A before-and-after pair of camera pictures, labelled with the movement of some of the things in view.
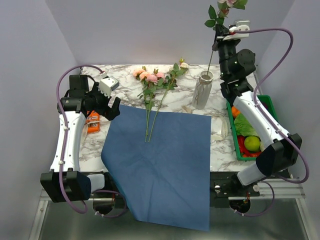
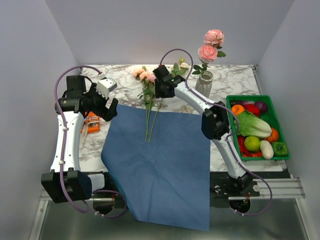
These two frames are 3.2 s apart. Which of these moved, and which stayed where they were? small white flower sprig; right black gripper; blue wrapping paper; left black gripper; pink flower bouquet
Moved: right black gripper
Stayed: blue wrapping paper; small white flower sprig; pink flower bouquet; left black gripper
